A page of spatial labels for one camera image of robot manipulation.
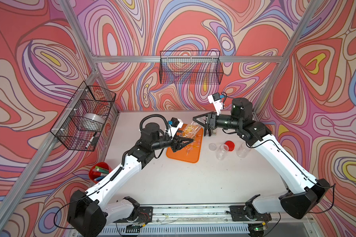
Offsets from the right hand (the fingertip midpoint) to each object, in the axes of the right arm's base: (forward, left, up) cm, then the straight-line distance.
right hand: (196, 122), depth 65 cm
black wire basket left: (+7, +57, -6) cm, 58 cm away
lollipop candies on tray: (+12, -3, -37) cm, 39 cm away
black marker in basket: (0, +52, -10) cm, 53 cm away
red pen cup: (-10, +51, -24) cm, 57 cm away
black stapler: (+20, -14, -35) cm, 43 cm away
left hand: (-3, +3, -7) cm, 8 cm away
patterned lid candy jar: (-2, +2, -3) cm, 4 cm away
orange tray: (+5, +1, -36) cm, 37 cm away
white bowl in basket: (+6, +48, -2) cm, 49 cm away
